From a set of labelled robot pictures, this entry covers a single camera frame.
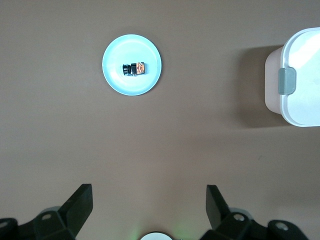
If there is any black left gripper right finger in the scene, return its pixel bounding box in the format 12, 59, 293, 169
199, 184, 307, 240

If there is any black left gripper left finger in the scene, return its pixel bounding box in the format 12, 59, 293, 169
0, 183, 94, 240

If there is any orange and black switch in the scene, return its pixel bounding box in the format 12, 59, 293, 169
121, 61, 147, 77

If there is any white lidded storage box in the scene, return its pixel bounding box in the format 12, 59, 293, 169
264, 26, 320, 128

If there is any light blue round plate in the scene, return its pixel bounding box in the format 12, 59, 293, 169
101, 33, 164, 97

